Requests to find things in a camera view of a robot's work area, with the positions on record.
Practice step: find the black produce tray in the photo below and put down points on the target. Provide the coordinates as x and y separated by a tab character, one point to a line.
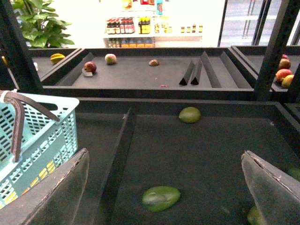
174	73

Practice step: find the white zip tie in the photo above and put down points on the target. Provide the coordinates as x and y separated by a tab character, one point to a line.
4	93

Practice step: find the light teal plastic basket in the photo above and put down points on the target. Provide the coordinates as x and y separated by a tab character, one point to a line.
46	144

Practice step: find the green leafy plant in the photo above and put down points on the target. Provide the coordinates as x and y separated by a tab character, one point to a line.
40	24

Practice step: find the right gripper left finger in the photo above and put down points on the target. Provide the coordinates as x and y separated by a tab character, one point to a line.
55	200

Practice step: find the yellow star fruit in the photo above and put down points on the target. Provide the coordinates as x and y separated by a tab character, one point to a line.
55	58

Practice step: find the green mango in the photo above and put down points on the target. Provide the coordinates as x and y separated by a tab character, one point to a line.
190	115
160	198

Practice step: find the white shelf with bottles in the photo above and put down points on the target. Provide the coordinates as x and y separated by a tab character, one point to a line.
149	24

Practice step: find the black tray divider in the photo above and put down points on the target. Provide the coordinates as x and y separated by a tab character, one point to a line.
114	173

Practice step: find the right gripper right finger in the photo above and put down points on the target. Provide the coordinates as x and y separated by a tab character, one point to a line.
275	193

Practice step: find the red apple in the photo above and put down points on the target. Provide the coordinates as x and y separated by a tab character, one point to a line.
90	66

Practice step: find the pale green apple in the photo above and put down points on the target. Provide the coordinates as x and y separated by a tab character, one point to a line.
111	59

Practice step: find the green mango far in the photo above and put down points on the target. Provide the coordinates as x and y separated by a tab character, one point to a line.
190	115

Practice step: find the green mango near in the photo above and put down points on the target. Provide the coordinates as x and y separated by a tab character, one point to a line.
160	198

